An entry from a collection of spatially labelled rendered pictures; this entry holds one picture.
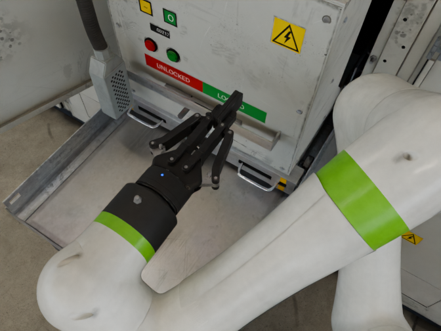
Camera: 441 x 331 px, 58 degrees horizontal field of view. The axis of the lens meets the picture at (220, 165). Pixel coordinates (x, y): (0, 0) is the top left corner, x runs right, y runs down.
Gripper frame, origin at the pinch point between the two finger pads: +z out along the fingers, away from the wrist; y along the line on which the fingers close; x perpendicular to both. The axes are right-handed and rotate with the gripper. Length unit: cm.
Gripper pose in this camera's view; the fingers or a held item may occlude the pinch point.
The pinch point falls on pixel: (228, 110)
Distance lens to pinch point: 67.3
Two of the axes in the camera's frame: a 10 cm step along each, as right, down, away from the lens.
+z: 5.3, -7.1, 4.7
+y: 8.5, 4.6, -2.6
